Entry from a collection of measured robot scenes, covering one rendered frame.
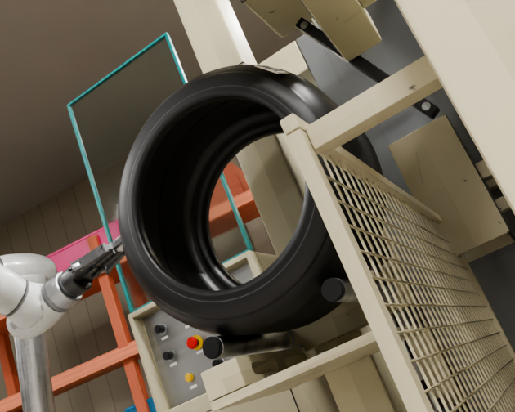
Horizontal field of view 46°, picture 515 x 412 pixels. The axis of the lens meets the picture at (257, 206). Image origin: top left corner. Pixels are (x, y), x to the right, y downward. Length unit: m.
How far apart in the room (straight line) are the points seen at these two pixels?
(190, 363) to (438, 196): 1.16
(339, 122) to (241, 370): 0.69
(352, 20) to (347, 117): 0.84
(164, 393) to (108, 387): 3.79
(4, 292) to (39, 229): 5.13
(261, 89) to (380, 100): 0.63
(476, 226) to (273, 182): 0.54
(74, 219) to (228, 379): 5.32
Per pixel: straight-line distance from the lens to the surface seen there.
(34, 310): 1.62
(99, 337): 6.12
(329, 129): 0.64
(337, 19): 1.45
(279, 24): 1.66
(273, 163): 1.63
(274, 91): 1.23
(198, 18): 1.91
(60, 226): 6.55
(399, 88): 0.63
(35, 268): 2.19
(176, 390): 2.25
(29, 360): 2.18
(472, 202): 1.39
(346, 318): 1.49
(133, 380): 4.46
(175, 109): 1.33
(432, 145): 1.43
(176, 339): 2.24
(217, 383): 1.24
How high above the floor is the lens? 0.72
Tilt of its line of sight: 19 degrees up
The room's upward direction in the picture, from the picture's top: 22 degrees counter-clockwise
